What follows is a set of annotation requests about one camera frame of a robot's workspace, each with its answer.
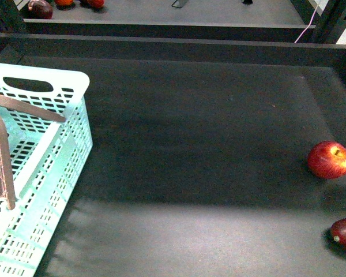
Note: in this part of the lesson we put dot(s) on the black metal shelf rack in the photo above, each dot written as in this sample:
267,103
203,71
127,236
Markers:
266,21

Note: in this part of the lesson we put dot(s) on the orange fruit on shelf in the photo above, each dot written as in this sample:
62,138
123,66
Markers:
63,3

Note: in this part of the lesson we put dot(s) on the black table tray rim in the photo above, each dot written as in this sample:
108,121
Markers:
168,49

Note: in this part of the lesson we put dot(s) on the red yellow apple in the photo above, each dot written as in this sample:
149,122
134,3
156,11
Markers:
327,160

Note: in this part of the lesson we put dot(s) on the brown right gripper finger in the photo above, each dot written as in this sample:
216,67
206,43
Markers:
20,106

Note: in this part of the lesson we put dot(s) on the dark red fruit on shelf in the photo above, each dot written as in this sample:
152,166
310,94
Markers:
40,9

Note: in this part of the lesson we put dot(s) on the light green plastic basket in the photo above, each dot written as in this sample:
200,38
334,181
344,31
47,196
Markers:
47,158

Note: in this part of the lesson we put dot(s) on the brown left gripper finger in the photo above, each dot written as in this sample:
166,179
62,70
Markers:
7,190

